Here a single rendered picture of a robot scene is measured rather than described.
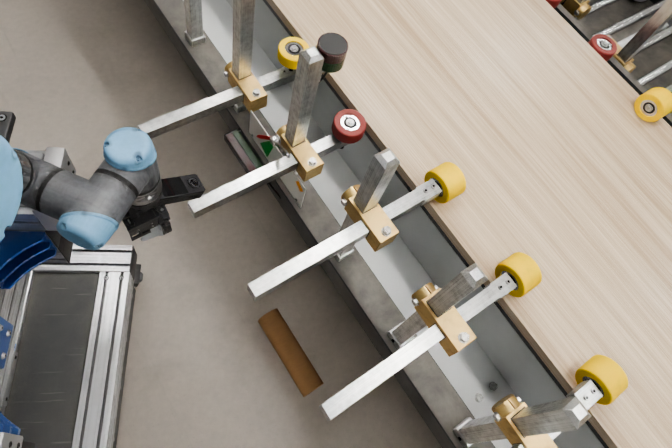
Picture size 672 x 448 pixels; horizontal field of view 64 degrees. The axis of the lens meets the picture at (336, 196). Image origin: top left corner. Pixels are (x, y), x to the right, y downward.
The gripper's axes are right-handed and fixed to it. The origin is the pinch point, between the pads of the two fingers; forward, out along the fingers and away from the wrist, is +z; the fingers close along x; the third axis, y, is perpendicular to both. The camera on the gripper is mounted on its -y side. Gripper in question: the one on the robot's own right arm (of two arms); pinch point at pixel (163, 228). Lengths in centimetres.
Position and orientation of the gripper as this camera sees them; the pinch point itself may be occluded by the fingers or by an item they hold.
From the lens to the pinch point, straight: 121.4
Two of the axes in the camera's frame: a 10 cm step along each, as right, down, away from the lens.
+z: -1.8, 4.5, 8.7
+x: 5.5, 7.8, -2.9
